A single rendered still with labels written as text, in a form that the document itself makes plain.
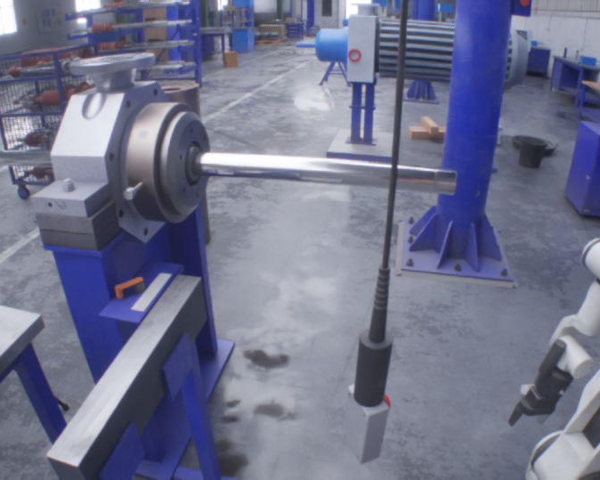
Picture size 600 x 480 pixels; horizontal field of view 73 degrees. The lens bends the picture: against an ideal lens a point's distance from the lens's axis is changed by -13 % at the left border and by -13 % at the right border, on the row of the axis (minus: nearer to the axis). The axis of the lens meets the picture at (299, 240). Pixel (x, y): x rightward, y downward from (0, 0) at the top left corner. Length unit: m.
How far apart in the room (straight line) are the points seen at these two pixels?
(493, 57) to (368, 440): 2.34
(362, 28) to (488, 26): 2.14
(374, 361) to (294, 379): 1.55
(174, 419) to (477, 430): 1.27
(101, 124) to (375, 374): 1.01
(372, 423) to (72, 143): 1.06
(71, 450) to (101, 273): 0.58
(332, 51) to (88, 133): 3.74
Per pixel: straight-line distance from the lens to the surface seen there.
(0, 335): 1.24
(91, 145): 1.33
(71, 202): 1.25
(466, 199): 2.93
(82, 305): 1.44
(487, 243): 3.16
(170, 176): 1.31
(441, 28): 4.79
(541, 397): 1.31
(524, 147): 5.36
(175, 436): 1.97
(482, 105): 2.78
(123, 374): 1.00
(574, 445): 1.16
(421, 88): 8.32
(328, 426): 1.98
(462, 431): 2.05
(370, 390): 0.65
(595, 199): 4.31
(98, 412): 0.94
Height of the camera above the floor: 1.54
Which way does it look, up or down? 28 degrees down
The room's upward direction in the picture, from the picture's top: straight up
